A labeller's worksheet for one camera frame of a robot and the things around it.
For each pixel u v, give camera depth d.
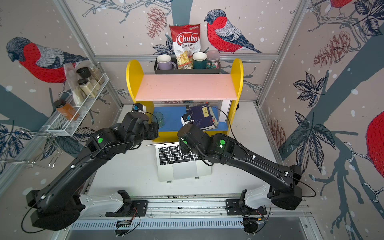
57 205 0.37
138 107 0.55
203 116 0.90
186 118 0.54
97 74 0.85
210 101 1.04
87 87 0.76
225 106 0.78
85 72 0.78
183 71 0.85
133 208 0.70
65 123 0.70
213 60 0.84
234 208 0.73
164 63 0.82
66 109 0.66
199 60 0.81
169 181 0.81
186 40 0.79
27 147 0.56
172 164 0.82
